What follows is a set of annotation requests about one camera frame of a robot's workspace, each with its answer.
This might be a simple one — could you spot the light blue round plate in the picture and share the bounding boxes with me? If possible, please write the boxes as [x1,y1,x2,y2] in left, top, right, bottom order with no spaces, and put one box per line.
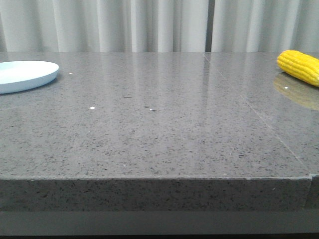
[0,61,59,94]

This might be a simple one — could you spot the yellow corn cob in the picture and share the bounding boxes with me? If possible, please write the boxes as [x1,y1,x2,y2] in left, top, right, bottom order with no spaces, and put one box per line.
[277,50,319,87]

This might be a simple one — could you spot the white pleated curtain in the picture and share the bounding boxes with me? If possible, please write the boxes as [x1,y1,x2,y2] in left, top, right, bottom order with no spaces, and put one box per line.
[0,0,319,52]

